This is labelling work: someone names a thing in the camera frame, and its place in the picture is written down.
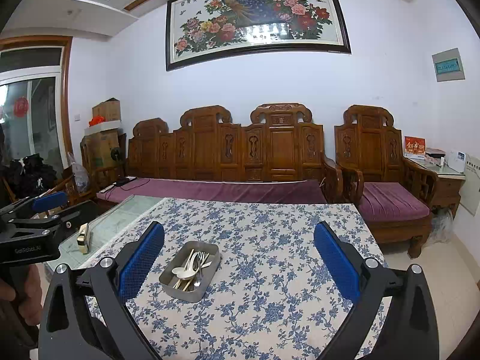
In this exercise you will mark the large cardboard box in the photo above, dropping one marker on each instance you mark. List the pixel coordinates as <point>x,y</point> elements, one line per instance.
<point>103,150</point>

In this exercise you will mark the person's left hand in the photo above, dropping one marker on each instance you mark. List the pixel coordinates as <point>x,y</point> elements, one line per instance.
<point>22,285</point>

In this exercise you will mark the blue floral tablecloth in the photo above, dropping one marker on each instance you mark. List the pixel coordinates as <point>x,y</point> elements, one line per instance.
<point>262,288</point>

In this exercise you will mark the crumpled transparent plastic bag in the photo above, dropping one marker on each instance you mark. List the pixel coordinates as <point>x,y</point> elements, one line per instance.
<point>78,172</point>

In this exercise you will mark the white remote control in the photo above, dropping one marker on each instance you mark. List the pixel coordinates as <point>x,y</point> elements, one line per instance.
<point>106,188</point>

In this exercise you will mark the wooden chopstick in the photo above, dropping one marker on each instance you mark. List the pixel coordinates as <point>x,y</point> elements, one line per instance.
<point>179,283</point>
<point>188,286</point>

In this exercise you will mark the white tabletop device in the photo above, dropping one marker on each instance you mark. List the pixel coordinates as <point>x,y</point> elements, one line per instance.
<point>456,161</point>

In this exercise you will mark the rectangular metal tray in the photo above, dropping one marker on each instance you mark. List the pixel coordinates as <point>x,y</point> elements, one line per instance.
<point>168,283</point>

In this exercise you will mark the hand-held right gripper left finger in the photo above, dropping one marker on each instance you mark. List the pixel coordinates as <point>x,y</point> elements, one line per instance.
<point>142,258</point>

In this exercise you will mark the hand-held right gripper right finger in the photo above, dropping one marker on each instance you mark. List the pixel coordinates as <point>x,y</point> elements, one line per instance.
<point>337,262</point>

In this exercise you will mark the carved wooden sofa bench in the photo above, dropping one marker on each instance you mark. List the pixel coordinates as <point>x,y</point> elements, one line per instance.
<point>232,146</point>

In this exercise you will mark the grey wall electrical box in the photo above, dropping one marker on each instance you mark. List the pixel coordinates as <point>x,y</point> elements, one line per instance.
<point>448,64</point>

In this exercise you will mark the carved wooden armchair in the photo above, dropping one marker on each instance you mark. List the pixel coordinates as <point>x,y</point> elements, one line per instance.
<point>371,146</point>

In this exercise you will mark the small cardboard box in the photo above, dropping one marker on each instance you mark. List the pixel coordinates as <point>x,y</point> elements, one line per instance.
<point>107,109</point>

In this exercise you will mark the wooden side table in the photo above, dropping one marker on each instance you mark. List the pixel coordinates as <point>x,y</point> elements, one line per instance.
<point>446,191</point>

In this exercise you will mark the metal fork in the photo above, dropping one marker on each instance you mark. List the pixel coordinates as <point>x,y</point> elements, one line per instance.
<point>206,258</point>
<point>200,260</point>

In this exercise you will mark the red gift box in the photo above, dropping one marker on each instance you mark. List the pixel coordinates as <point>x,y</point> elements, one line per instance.
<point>414,147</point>

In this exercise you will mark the orange plastic bag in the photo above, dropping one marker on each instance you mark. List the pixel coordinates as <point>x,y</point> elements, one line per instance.
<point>96,121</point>

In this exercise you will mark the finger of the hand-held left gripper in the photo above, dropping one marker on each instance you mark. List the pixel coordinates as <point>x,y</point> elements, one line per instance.
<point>50,200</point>
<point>78,215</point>

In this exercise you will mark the square purple seat cushion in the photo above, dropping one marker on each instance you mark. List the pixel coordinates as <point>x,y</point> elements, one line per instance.
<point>393,200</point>

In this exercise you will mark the wooden framed glass door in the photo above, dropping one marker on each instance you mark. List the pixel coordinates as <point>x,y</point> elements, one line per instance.
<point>33,101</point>

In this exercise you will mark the white ceramic spoon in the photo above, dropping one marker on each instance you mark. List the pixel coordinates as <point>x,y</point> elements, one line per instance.
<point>187,273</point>

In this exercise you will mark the framed peacock flower painting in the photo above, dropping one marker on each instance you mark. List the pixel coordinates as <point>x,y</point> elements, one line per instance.
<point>258,18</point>

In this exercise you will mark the clear plastic bag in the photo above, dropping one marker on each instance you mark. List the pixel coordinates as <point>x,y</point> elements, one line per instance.
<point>439,228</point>

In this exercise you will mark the white wall panel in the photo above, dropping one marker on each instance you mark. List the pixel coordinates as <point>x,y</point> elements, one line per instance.
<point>471,187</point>

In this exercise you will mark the small wooden chair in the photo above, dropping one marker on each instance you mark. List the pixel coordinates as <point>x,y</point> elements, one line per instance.
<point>73,191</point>

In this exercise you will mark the pile of dark clothes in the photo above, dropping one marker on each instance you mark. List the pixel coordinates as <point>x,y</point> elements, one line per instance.
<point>30,176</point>

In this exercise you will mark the red window decoration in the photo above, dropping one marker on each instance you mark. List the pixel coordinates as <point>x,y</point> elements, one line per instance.
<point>22,105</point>

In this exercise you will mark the long purple sofa cushion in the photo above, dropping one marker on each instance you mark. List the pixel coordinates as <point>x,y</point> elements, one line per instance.
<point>210,191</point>

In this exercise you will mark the black standing fan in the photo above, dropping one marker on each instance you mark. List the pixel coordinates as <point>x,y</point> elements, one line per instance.
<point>118,155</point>

